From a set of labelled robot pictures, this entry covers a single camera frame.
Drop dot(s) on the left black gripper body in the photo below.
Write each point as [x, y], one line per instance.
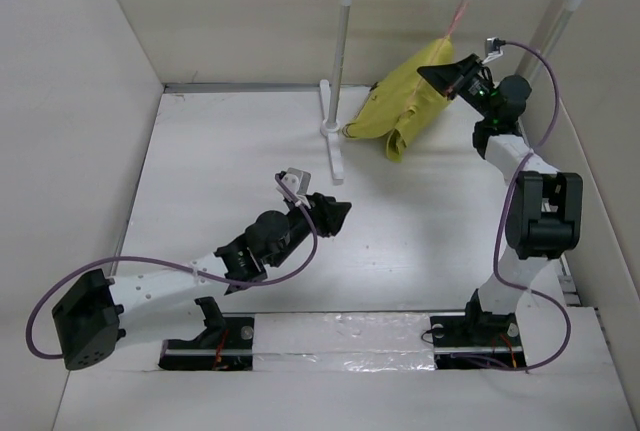
[299, 220]

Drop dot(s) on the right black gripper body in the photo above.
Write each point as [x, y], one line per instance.
[474, 86]

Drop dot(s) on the yellow-green trousers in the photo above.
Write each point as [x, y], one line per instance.
[400, 106]

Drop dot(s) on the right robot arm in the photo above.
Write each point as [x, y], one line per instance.
[543, 206]

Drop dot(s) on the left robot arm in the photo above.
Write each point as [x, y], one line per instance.
[98, 315]

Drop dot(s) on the white metal clothes rack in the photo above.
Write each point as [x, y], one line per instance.
[330, 89]

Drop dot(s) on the silver tape strip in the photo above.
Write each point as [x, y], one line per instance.
[360, 342]

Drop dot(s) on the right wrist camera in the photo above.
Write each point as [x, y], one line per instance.
[493, 49]

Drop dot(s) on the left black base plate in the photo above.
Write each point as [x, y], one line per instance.
[232, 350]

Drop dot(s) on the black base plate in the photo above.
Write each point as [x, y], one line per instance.
[457, 346]
[232, 350]

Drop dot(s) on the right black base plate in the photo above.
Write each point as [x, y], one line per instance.
[457, 346]

